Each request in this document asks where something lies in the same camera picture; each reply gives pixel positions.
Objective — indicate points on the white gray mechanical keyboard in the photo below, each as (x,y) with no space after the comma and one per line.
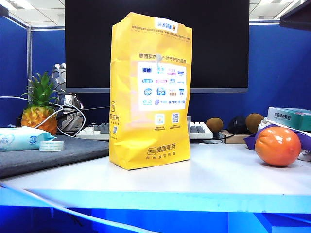
(97,130)

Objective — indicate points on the yellow printed paper bag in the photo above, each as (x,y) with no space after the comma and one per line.
(150,136)

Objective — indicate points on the brown cardboard box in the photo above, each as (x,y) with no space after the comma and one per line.
(238,139)

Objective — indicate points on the gray desk mat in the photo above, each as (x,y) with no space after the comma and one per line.
(73,151)

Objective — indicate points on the teal white medicine box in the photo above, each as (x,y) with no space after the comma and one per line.
(289,119)

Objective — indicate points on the clear tape roll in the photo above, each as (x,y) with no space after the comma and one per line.
(51,146)

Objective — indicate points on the brown kiwi fruit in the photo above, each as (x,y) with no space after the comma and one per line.
(214,125)
(253,122)

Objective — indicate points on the black overhead shelf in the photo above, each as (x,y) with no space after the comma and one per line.
(297,17)

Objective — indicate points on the black computer mouse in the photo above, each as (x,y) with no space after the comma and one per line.
(237,125)

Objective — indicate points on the small pineapple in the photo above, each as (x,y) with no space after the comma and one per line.
(36,117)

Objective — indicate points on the gray partition post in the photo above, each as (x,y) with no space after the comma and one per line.
(29,60)

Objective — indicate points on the orange fruit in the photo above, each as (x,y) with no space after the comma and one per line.
(278,146)

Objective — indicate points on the blue wet wipes pack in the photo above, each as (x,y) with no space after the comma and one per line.
(17,140)

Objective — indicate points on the black computer monitor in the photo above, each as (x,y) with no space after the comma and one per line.
(218,48)

